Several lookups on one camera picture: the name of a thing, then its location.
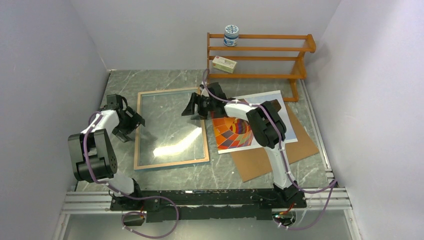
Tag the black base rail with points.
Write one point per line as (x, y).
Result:
(167, 205)

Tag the orange wooden shelf rack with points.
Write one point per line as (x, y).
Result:
(263, 56)

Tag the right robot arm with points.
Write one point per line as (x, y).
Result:
(267, 127)

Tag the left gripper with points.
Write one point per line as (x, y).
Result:
(135, 120)

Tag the hot air balloon photo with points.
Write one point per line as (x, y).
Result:
(233, 134)

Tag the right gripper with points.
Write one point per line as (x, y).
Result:
(195, 99)

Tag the small white green box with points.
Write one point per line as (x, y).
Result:
(224, 64)

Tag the clear glass pane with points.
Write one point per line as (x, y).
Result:
(170, 127)

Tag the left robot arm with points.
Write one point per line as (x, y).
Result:
(92, 155)

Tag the blue white ceramic jar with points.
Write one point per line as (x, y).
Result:
(231, 35)

